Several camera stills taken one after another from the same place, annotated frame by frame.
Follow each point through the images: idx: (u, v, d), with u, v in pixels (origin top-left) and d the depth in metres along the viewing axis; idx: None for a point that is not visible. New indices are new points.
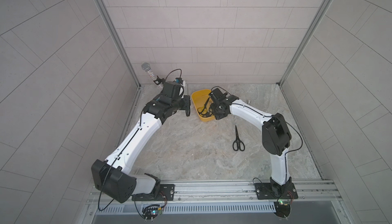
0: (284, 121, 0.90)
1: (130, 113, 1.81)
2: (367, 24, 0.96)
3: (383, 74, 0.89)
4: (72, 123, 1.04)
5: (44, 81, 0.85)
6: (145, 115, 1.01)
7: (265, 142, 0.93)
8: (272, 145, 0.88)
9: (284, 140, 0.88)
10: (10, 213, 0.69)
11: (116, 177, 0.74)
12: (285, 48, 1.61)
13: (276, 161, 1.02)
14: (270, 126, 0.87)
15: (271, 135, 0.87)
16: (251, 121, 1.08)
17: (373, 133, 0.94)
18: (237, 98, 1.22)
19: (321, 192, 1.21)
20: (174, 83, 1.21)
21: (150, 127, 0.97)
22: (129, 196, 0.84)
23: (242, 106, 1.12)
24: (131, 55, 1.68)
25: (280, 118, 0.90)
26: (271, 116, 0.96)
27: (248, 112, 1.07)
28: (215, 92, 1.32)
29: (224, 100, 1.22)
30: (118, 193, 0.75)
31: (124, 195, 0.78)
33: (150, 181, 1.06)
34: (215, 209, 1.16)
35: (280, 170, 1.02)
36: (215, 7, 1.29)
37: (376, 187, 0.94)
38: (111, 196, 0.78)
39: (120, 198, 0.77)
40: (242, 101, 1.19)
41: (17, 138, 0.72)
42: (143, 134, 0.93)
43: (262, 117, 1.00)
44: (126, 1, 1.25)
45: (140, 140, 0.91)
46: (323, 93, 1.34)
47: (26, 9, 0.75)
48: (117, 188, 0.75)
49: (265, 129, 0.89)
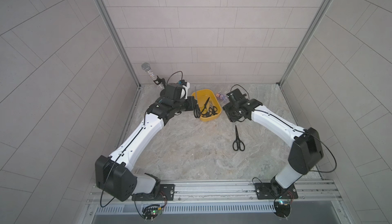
0: (318, 138, 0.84)
1: (130, 113, 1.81)
2: (367, 24, 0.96)
3: (383, 74, 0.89)
4: (72, 123, 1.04)
5: (45, 81, 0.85)
6: (149, 115, 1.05)
7: (291, 159, 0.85)
8: (302, 164, 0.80)
9: (315, 159, 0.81)
10: (9, 214, 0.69)
11: (120, 171, 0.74)
12: (285, 48, 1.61)
13: (293, 174, 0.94)
14: (302, 144, 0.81)
15: (302, 153, 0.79)
16: (275, 130, 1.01)
17: (373, 133, 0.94)
18: (260, 104, 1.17)
19: (321, 192, 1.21)
20: (176, 84, 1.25)
21: (153, 126, 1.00)
22: (129, 196, 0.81)
23: (267, 115, 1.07)
24: (131, 55, 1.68)
25: (313, 135, 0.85)
26: (303, 130, 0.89)
27: (276, 122, 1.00)
28: (235, 93, 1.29)
29: (246, 105, 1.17)
30: (118, 190, 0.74)
31: (124, 194, 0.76)
33: (150, 182, 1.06)
34: (215, 209, 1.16)
35: (292, 179, 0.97)
36: (215, 7, 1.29)
37: (376, 187, 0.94)
38: (111, 194, 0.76)
39: (120, 196, 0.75)
40: (266, 108, 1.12)
41: (17, 138, 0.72)
42: (146, 133, 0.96)
43: (292, 130, 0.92)
44: (126, 1, 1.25)
45: (144, 139, 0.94)
46: (323, 93, 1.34)
47: (27, 9, 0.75)
48: (118, 184, 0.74)
49: (296, 146, 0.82)
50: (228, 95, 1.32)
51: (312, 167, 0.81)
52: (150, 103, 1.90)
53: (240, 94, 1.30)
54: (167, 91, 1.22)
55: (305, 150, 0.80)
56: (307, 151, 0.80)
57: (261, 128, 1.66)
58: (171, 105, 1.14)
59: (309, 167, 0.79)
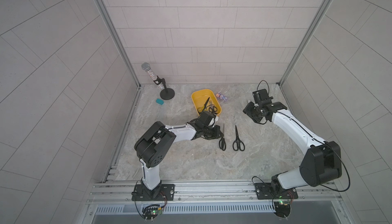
0: (339, 154, 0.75)
1: (130, 113, 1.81)
2: (367, 24, 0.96)
3: (383, 74, 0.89)
4: (72, 124, 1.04)
5: (44, 81, 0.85)
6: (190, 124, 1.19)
7: (304, 167, 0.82)
8: (314, 174, 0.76)
9: (329, 174, 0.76)
10: (9, 214, 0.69)
11: (169, 137, 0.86)
12: (285, 48, 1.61)
13: (299, 179, 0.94)
14: (317, 153, 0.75)
15: (316, 164, 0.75)
16: (294, 137, 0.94)
17: (373, 133, 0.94)
18: (284, 107, 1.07)
19: (321, 192, 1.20)
20: (210, 112, 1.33)
21: (192, 131, 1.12)
22: (152, 166, 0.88)
23: (288, 118, 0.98)
24: (131, 55, 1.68)
25: (334, 148, 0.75)
26: (323, 142, 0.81)
27: (295, 128, 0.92)
28: (261, 92, 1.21)
29: (269, 105, 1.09)
30: (155, 152, 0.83)
31: (154, 159, 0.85)
33: (156, 176, 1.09)
34: (215, 209, 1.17)
35: (295, 183, 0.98)
36: (215, 7, 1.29)
37: (376, 187, 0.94)
38: (143, 155, 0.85)
39: (151, 159, 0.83)
40: (290, 112, 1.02)
41: (17, 138, 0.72)
42: (187, 130, 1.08)
43: (311, 138, 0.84)
44: (126, 1, 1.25)
45: (186, 131, 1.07)
46: (323, 93, 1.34)
47: (27, 9, 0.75)
48: (158, 148, 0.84)
49: (311, 155, 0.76)
50: (253, 93, 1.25)
51: (325, 181, 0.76)
52: (150, 102, 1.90)
53: (266, 93, 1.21)
54: (201, 115, 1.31)
55: (321, 160, 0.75)
56: (322, 163, 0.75)
57: (261, 128, 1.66)
58: (201, 128, 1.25)
59: (320, 179, 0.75)
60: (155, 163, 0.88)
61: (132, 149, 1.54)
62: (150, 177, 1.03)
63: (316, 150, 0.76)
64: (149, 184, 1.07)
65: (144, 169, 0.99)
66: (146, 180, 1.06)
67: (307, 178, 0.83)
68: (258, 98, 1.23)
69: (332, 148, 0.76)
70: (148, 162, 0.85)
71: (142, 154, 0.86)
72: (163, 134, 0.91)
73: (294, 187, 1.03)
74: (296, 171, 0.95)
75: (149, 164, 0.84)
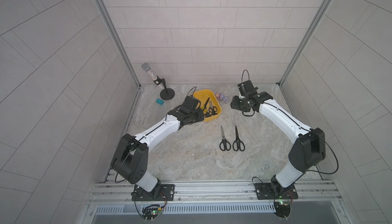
0: (323, 138, 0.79)
1: (130, 113, 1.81)
2: (367, 24, 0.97)
3: (383, 74, 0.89)
4: (72, 124, 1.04)
5: (44, 81, 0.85)
6: (170, 115, 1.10)
7: (293, 155, 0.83)
8: (302, 162, 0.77)
9: (315, 158, 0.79)
10: (9, 214, 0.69)
11: (141, 150, 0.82)
12: (285, 48, 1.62)
13: (293, 173, 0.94)
14: (305, 141, 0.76)
15: (304, 151, 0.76)
16: (282, 126, 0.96)
17: (373, 132, 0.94)
18: (269, 97, 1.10)
19: (321, 192, 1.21)
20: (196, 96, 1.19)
21: (174, 124, 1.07)
22: (137, 179, 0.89)
23: (275, 109, 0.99)
24: (131, 54, 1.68)
25: (319, 134, 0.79)
26: (309, 129, 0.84)
27: (283, 119, 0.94)
28: (246, 84, 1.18)
29: (255, 97, 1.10)
30: (133, 168, 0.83)
31: (134, 176, 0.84)
33: (152, 178, 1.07)
34: (215, 209, 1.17)
35: (293, 178, 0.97)
36: (215, 7, 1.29)
37: (376, 187, 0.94)
38: (123, 173, 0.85)
39: (130, 176, 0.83)
40: (276, 103, 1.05)
41: (17, 138, 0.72)
42: (167, 125, 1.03)
43: (298, 127, 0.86)
44: (126, 1, 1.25)
45: (164, 130, 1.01)
46: (323, 93, 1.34)
47: (27, 9, 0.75)
48: (133, 164, 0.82)
49: (299, 143, 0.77)
50: (239, 85, 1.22)
51: (312, 166, 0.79)
52: (150, 102, 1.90)
53: (251, 84, 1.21)
54: (186, 100, 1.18)
55: (308, 148, 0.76)
56: (309, 150, 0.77)
57: (261, 128, 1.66)
58: (188, 114, 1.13)
59: (308, 165, 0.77)
60: (138, 177, 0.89)
61: None
62: (146, 179, 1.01)
63: (304, 138, 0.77)
64: (146, 188, 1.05)
65: None
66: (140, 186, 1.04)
67: (295, 166, 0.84)
68: (243, 90, 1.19)
69: (317, 133, 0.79)
70: (128, 179, 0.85)
71: (121, 172, 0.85)
72: (136, 145, 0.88)
73: (294, 181, 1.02)
74: (289, 164, 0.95)
75: (130, 181, 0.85)
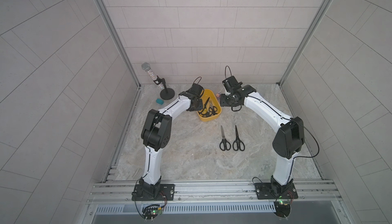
0: (302, 125, 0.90)
1: (130, 113, 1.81)
2: (367, 25, 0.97)
3: (383, 74, 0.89)
4: (72, 124, 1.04)
5: (44, 81, 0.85)
6: (182, 96, 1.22)
7: (276, 143, 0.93)
8: (285, 148, 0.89)
9: (296, 144, 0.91)
10: (10, 214, 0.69)
11: (166, 120, 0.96)
12: (285, 48, 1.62)
13: (283, 163, 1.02)
14: (287, 129, 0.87)
15: (286, 139, 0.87)
16: (265, 116, 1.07)
17: (373, 132, 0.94)
18: (253, 91, 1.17)
19: (321, 192, 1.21)
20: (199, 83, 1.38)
21: (187, 101, 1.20)
22: (164, 146, 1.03)
23: (259, 101, 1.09)
24: (131, 54, 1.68)
25: (298, 122, 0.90)
26: (290, 119, 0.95)
27: (266, 109, 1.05)
28: (229, 80, 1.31)
29: (240, 90, 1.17)
30: (161, 135, 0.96)
31: (163, 142, 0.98)
33: (157, 171, 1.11)
34: (215, 209, 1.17)
35: (286, 171, 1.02)
36: (215, 7, 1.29)
37: (376, 187, 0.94)
38: (153, 141, 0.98)
39: (160, 141, 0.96)
40: (259, 95, 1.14)
41: (17, 138, 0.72)
42: (181, 103, 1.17)
43: (280, 118, 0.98)
44: (126, 1, 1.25)
45: (179, 107, 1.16)
46: (323, 93, 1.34)
47: (27, 9, 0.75)
48: (161, 131, 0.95)
49: (282, 132, 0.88)
50: (224, 81, 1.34)
51: (293, 151, 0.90)
52: (150, 103, 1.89)
53: (235, 81, 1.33)
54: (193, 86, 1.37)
55: (289, 135, 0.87)
56: (290, 137, 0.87)
57: (261, 128, 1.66)
58: (196, 95, 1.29)
59: (289, 150, 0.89)
60: (165, 143, 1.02)
61: (132, 149, 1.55)
62: (154, 169, 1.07)
63: (286, 127, 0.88)
64: (152, 179, 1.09)
65: (151, 155, 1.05)
66: (149, 174, 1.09)
67: (279, 152, 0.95)
68: (228, 85, 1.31)
69: (296, 122, 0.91)
70: (157, 145, 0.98)
71: (150, 141, 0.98)
72: (161, 118, 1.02)
73: (289, 175, 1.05)
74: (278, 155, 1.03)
75: (158, 147, 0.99)
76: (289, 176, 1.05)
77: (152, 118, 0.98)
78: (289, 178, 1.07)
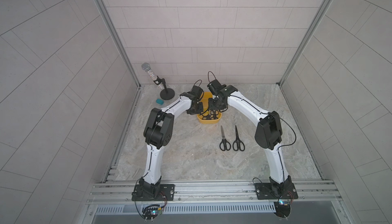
0: (278, 118, 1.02)
1: (130, 113, 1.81)
2: (367, 25, 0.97)
3: (383, 74, 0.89)
4: (72, 124, 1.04)
5: (44, 81, 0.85)
6: (183, 97, 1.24)
7: (258, 135, 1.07)
8: (265, 139, 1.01)
9: (275, 135, 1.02)
10: (10, 214, 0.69)
11: (169, 118, 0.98)
12: (285, 48, 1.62)
13: (270, 156, 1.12)
14: (265, 123, 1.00)
15: (265, 132, 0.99)
16: (247, 113, 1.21)
17: (373, 132, 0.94)
18: (235, 90, 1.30)
19: (321, 192, 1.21)
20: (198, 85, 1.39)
21: (188, 102, 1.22)
22: (166, 143, 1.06)
23: (240, 99, 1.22)
24: (131, 55, 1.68)
25: (275, 116, 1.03)
26: (267, 113, 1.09)
27: (246, 107, 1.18)
28: (213, 83, 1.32)
29: (223, 91, 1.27)
30: (163, 133, 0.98)
31: (165, 139, 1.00)
33: (157, 172, 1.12)
34: (215, 209, 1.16)
35: (276, 166, 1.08)
36: (215, 7, 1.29)
37: (376, 187, 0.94)
38: (155, 139, 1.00)
39: (162, 139, 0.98)
40: (240, 94, 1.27)
41: (17, 138, 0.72)
42: (183, 103, 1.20)
43: (259, 113, 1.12)
44: (127, 1, 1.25)
45: (181, 106, 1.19)
46: (323, 93, 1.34)
47: (27, 9, 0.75)
48: (163, 130, 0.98)
49: (261, 126, 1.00)
50: (207, 85, 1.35)
51: (272, 141, 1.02)
52: (150, 103, 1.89)
53: (218, 83, 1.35)
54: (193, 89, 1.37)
55: (267, 128, 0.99)
56: (268, 130, 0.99)
57: None
58: (196, 96, 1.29)
59: (269, 142, 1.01)
60: (167, 140, 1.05)
61: (132, 149, 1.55)
62: (154, 168, 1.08)
63: (264, 121, 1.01)
64: (152, 179, 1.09)
65: (152, 154, 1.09)
66: (150, 173, 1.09)
67: (260, 143, 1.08)
68: (212, 90, 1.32)
69: (273, 116, 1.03)
70: (160, 143, 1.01)
71: (153, 139, 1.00)
72: (163, 116, 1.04)
73: (283, 171, 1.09)
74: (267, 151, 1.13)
75: (161, 145, 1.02)
76: (283, 172, 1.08)
77: (154, 117, 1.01)
78: (285, 176, 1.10)
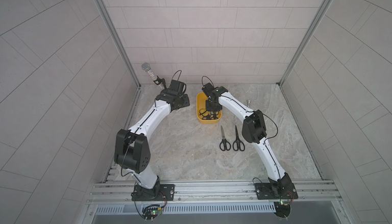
0: (262, 116, 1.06)
1: (130, 113, 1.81)
2: (367, 25, 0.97)
3: (383, 74, 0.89)
4: (72, 124, 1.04)
5: (44, 81, 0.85)
6: (159, 101, 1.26)
7: (243, 131, 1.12)
8: (249, 134, 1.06)
9: (259, 132, 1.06)
10: (10, 214, 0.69)
11: (139, 142, 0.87)
12: (285, 48, 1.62)
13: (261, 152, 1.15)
14: (249, 121, 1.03)
15: (249, 128, 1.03)
16: (235, 113, 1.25)
17: (373, 132, 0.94)
18: (225, 91, 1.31)
19: (321, 192, 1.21)
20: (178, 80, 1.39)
21: (166, 107, 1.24)
22: (145, 167, 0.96)
23: (229, 99, 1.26)
24: (131, 54, 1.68)
25: (259, 114, 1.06)
26: (253, 110, 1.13)
27: (234, 106, 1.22)
28: (207, 84, 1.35)
29: (215, 91, 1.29)
30: (137, 158, 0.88)
31: (141, 165, 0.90)
33: (151, 175, 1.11)
34: (215, 209, 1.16)
35: (269, 162, 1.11)
36: (215, 7, 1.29)
37: (376, 187, 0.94)
38: (130, 164, 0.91)
39: (137, 165, 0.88)
40: (229, 94, 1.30)
41: (17, 138, 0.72)
42: (159, 110, 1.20)
43: (245, 111, 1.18)
44: (126, 1, 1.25)
45: (156, 115, 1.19)
46: (323, 93, 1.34)
47: (27, 9, 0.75)
48: (136, 154, 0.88)
49: (245, 123, 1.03)
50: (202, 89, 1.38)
51: (256, 137, 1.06)
52: (150, 103, 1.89)
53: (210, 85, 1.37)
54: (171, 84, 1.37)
55: (251, 125, 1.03)
56: (252, 126, 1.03)
57: None
58: (176, 95, 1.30)
59: (253, 137, 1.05)
60: (144, 165, 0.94)
61: None
62: (146, 177, 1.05)
63: (248, 119, 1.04)
64: (148, 184, 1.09)
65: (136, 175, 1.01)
66: (143, 183, 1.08)
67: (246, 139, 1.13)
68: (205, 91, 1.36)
69: (257, 114, 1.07)
70: (136, 168, 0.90)
71: (127, 164, 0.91)
72: (133, 138, 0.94)
73: (276, 164, 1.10)
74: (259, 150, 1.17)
75: (137, 170, 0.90)
76: (277, 169, 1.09)
77: (122, 140, 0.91)
78: (283, 173, 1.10)
